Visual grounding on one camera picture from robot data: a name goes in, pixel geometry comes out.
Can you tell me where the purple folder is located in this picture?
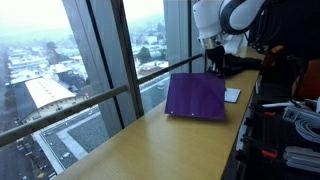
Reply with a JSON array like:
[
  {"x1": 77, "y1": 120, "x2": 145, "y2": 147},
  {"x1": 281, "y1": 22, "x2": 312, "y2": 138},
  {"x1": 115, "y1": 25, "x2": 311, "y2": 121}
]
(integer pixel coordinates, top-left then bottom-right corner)
[{"x1": 164, "y1": 72, "x2": 227, "y2": 121}]

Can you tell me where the orange rounded object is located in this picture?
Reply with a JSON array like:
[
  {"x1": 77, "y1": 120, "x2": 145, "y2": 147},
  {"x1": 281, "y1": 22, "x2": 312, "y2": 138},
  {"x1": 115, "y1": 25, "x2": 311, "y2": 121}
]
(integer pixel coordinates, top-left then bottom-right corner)
[{"x1": 291, "y1": 58, "x2": 320, "y2": 101}]

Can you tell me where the aluminium extrusion rail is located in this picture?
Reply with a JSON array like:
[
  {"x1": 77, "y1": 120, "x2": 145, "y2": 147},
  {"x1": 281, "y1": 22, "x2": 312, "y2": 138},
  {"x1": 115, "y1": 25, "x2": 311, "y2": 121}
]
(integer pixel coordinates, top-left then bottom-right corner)
[
  {"x1": 281, "y1": 105, "x2": 320, "y2": 124},
  {"x1": 283, "y1": 145, "x2": 320, "y2": 174}
]

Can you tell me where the white flat board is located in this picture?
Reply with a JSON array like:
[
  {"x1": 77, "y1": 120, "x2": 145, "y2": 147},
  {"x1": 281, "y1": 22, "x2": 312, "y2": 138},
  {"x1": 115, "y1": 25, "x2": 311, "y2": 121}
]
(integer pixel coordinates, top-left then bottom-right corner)
[{"x1": 224, "y1": 87, "x2": 242, "y2": 104}]

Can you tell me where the grey cable coil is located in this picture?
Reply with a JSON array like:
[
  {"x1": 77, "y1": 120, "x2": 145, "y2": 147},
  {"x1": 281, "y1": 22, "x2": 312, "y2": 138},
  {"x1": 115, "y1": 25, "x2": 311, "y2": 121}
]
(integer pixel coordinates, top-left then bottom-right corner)
[{"x1": 294, "y1": 118, "x2": 320, "y2": 145}]

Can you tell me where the black bulky object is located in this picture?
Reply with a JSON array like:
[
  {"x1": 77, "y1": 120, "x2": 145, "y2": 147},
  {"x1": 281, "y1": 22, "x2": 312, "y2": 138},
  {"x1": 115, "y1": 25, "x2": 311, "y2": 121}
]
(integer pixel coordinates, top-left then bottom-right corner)
[{"x1": 225, "y1": 54, "x2": 264, "y2": 77}]

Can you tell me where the black clamp orange handle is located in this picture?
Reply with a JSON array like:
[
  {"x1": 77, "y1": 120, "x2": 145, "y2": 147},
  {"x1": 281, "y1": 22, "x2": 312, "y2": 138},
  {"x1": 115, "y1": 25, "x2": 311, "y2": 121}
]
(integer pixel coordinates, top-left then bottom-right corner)
[
  {"x1": 251, "y1": 105, "x2": 278, "y2": 118},
  {"x1": 240, "y1": 134, "x2": 279, "y2": 160}
]

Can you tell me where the black perforated breadboard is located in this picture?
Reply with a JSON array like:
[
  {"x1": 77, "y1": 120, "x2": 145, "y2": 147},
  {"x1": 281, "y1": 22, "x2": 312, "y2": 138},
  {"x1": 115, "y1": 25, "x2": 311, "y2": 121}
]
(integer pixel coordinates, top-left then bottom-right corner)
[{"x1": 237, "y1": 98, "x2": 320, "y2": 180}]

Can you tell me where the metal window handrail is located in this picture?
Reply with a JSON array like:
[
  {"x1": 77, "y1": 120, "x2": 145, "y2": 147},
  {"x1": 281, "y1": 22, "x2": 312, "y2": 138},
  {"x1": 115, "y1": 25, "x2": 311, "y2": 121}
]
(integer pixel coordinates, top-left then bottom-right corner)
[{"x1": 0, "y1": 52, "x2": 205, "y2": 148}]

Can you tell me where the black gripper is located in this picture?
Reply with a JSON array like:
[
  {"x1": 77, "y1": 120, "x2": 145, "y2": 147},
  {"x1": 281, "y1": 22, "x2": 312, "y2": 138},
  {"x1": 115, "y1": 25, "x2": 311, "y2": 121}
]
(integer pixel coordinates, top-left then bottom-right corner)
[{"x1": 205, "y1": 45, "x2": 227, "y2": 79}]

